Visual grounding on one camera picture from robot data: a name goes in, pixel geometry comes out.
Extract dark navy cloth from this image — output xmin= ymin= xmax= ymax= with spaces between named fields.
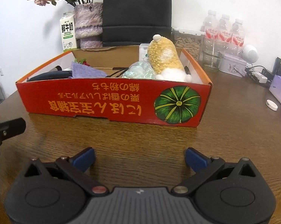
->
xmin=27 ymin=66 xmax=72 ymax=82

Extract black paper shopping bag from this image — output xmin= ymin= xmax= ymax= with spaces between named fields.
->
xmin=102 ymin=0 xmax=172 ymax=46

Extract purple marbled ceramic vase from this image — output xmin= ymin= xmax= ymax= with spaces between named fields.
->
xmin=74 ymin=2 xmax=103 ymax=49

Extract clear seed storage container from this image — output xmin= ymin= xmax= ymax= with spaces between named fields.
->
xmin=172 ymin=28 xmax=205 ymax=61

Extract red artificial rose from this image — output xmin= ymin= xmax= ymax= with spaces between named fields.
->
xmin=74 ymin=59 xmax=90 ymax=66

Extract black power adapter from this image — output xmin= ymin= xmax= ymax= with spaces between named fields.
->
xmin=272 ymin=57 xmax=281 ymax=76

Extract red orange cardboard box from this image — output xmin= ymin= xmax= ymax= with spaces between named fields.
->
xmin=16 ymin=46 xmax=213 ymax=127

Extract left pink water bottle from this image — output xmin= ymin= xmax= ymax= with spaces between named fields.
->
xmin=202 ymin=10 xmax=218 ymax=54

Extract white floral tin box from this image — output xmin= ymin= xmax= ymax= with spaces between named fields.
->
xmin=218 ymin=54 xmax=247 ymax=77

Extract small white round cap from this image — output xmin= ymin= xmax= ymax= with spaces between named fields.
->
xmin=266 ymin=100 xmax=278 ymax=111

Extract clear glass cup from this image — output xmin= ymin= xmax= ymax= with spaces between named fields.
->
xmin=202 ymin=51 xmax=222 ymax=71

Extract white green milk carton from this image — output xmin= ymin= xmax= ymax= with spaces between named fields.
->
xmin=60 ymin=11 xmax=77 ymax=52

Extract white charger plug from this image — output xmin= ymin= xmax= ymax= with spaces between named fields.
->
xmin=252 ymin=71 xmax=268 ymax=84

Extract right pink water bottle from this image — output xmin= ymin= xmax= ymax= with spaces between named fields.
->
xmin=231 ymin=19 xmax=245 ymax=56

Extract pink water bottle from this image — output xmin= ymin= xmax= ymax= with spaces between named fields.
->
xmin=202 ymin=10 xmax=218 ymax=54
xmin=231 ymin=19 xmax=245 ymax=56
xmin=217 ymin=14 xmax=232 ymax=54

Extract white round speaker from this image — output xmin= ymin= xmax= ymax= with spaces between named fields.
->
xmin=242 ymin=50 xmax=258 ymax=64

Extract iridescent plastic bag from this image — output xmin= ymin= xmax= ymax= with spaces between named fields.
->
xmin=122 ymin=61 xmax=156 ymax=79

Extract yellow plush toy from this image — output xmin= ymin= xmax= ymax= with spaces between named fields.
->
xmin=147 ymin=34 xmax=192 ymax=83

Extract purple knitted cloth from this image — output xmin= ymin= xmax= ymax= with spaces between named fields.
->
xmin=71 ymin=62 xmax=108 ymax=78

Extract middle pink water bottle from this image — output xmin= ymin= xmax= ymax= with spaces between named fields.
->
xmin=217 ymin=14 xmax=232 ymax=54

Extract white plastic wipes container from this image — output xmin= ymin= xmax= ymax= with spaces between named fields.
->
xmin=138 ymin=43 xmax=150 ymax=62

